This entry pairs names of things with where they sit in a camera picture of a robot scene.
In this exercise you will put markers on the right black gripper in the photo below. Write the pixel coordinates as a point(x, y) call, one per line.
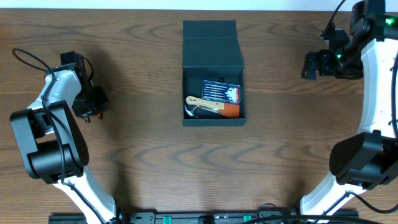
point(328, 68)

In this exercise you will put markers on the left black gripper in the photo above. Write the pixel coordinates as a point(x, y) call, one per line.
point(92, 107)

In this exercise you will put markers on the red handled pliers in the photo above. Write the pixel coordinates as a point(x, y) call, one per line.
point(87, 119)

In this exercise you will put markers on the blue drill bit case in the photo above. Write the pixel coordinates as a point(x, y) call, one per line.
point(221, 92)

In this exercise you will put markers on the orange scraper wooden handle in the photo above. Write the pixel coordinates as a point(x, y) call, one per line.
point(224, 109)

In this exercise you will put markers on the dark green box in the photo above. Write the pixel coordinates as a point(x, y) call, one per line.
point(211, 51)

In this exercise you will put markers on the small claw hammer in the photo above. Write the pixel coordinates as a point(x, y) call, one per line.
point(193, 86)

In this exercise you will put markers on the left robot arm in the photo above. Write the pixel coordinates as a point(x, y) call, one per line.
point(51, 144)

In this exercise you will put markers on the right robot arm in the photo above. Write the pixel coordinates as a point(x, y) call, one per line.
point(368, 51)

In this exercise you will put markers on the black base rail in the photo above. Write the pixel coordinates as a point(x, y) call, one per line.
point(190, 218)

